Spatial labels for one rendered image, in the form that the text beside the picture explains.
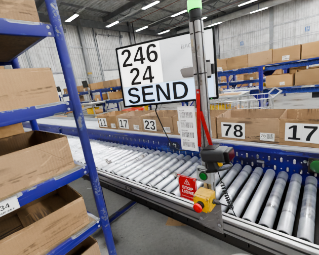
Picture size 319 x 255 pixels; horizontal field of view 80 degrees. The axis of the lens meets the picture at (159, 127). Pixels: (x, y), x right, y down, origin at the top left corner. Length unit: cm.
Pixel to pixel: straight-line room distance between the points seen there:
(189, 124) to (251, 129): 64
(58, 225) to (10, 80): 42
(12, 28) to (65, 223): 54
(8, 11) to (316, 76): 541
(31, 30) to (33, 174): 37
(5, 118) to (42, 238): 35
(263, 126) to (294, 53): 456
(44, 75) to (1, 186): 30
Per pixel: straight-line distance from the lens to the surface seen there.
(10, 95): 59
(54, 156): 64
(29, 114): 57
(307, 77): 556
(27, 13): 65
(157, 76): 94
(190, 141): 83
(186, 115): 81
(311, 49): 580
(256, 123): 135
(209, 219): 99
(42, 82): 61
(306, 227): 98
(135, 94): 98
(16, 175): 62
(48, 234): 70
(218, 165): 78
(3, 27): 59
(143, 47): 98
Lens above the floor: 136
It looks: 14 degrees down
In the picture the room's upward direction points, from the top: 8 degrees counter-clockwise
